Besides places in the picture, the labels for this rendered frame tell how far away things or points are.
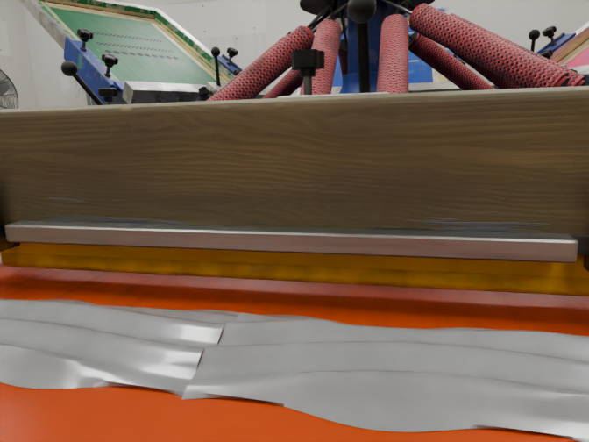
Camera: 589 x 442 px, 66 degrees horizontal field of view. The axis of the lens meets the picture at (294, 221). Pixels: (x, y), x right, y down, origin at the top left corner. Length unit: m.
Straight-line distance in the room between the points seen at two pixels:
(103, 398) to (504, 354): 0.14
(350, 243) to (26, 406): 0.14
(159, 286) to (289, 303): 0.08
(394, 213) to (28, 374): 0.17
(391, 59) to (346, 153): 0.57
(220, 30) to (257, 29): 0.37
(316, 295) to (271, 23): 4.40
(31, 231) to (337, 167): 0.18
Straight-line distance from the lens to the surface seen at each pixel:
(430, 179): 0.22
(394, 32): 0.86
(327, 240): 0.22
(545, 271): 0.25
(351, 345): 0.18
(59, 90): 5.65
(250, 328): 0.20
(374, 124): 0.22
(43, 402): 0.19
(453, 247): 0.22
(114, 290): 0.29
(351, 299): 0.24
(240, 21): 4.70
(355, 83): 1.04
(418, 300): 0.25
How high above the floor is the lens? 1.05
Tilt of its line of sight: 12 degrees down
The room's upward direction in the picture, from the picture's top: 2 degrees counter-clockwise
